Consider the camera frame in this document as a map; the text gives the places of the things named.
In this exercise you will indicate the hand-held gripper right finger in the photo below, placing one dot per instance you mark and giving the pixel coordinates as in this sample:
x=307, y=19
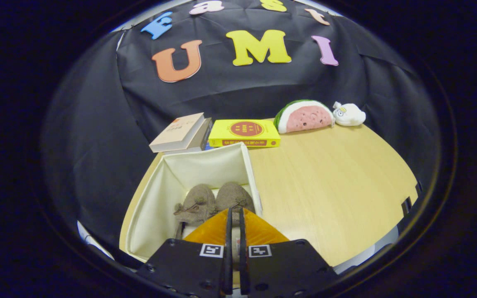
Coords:
x=242, y=256

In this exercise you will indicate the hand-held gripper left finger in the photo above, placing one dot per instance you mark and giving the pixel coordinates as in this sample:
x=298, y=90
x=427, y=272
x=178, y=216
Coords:
x=228, y=256

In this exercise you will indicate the brown fuzzy slipper shoe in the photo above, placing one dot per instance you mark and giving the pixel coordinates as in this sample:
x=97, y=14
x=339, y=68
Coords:
x=199, y=198
x=232, y=194

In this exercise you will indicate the cream fabric storage box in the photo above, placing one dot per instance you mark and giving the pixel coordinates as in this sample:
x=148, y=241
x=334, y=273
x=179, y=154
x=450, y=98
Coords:
x=155, y=207

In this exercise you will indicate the blue book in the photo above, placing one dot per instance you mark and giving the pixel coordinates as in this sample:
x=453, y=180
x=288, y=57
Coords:
x=208, y=146

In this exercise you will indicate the grey book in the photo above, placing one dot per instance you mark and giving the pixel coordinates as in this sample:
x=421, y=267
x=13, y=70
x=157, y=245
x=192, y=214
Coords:
x=203, y=138

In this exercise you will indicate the yellow book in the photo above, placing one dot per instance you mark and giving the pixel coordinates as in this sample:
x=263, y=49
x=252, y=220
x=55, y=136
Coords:
x=222, y=134

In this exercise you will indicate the beige book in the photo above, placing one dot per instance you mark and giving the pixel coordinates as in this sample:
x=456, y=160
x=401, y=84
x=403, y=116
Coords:
x=176, y=132

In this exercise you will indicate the watermelon slice plush toy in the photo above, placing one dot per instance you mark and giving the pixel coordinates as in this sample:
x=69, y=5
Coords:
x=304, y=118

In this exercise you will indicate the black backdrop cloth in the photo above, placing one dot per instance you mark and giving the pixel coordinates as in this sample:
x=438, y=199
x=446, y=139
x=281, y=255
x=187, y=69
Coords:
x=97, y=145

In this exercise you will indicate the white plush toy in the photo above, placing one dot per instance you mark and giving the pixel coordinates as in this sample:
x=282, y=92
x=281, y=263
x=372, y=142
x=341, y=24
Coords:
x=350, y=116

